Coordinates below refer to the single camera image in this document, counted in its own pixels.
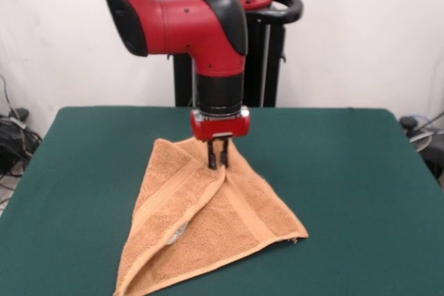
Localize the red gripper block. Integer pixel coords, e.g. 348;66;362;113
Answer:
189;105;252;171

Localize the orange terry towel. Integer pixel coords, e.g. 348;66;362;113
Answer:
114;137;309;296

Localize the dark green table cloth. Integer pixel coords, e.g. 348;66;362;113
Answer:
0;106;444;296

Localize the gray round chair base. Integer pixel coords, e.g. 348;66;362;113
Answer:
409;130;434;153

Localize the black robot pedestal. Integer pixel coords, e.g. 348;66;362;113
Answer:
161;0;305;108

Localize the black cable tangle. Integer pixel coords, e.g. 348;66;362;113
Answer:
0;73;44;207

